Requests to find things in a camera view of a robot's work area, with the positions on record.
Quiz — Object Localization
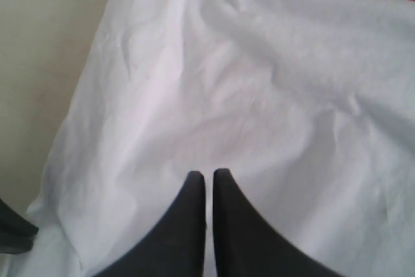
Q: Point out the white t-shirt red Chinese logo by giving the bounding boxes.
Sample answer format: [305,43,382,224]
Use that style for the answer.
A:
[3,0,414,276]

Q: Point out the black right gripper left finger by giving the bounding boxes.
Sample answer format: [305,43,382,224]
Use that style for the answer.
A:
[98,171,205,277]

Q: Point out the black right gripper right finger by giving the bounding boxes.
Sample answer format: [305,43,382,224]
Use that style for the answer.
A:
[213,169,327,276]

